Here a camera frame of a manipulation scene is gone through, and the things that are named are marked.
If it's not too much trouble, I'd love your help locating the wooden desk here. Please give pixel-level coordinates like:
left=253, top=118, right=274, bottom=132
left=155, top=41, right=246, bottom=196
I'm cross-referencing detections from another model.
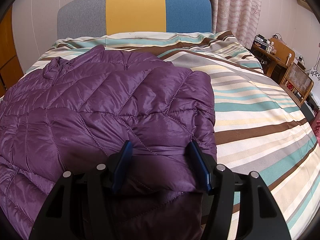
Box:
left=251, top=37, right=296, bottom=78

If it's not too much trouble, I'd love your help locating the grey yellow blue headboard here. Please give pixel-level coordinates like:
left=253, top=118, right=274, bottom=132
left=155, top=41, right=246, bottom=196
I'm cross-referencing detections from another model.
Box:
left=57, top=0, right=213, bottom=42

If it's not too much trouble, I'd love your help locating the patterned tin box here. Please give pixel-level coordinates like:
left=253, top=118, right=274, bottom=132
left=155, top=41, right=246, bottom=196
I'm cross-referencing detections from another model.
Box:
left=252, top=41, right=269, bottom=53

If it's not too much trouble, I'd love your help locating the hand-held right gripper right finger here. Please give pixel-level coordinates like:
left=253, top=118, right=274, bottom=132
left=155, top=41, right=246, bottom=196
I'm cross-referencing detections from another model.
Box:
left=187, top=141, right=292, bottom=240

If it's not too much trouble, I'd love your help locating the pink patterned curtain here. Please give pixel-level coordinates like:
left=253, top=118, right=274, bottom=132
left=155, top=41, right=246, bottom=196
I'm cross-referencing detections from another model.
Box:
left=84, top=0, right=262, bottom=49

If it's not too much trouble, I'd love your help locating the pink cloth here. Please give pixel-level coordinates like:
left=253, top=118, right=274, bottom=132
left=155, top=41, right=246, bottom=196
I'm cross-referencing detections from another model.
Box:
left=311, top=120, right=320, bottom=143

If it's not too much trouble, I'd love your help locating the wicker back wooden chair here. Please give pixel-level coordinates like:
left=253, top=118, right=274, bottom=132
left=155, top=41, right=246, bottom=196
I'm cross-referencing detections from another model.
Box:
left=281, top=62, right=315, bottom=105

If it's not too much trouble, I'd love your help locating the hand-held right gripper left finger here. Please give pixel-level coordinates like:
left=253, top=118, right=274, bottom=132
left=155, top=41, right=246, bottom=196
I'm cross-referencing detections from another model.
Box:
left=29, top=141, right=133, bottom=240

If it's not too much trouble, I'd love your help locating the wooden wardrobe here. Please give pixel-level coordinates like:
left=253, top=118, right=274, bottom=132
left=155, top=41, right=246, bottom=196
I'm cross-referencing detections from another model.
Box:
left=0, top=7, right=25, bottom=98

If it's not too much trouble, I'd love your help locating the dark low furniture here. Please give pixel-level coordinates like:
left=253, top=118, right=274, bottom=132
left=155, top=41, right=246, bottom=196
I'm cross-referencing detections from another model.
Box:
left=299, top=102, right=316, bottom=123

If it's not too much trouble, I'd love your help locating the striped bedspread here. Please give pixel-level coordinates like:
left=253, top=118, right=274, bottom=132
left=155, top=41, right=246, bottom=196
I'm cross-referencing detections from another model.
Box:
left=24, top=30, right=320, bottom=233

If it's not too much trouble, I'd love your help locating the purple quilted jacket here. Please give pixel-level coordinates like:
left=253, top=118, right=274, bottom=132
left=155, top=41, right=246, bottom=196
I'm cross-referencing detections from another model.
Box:
left=0, top=44, right=217, bottom=240

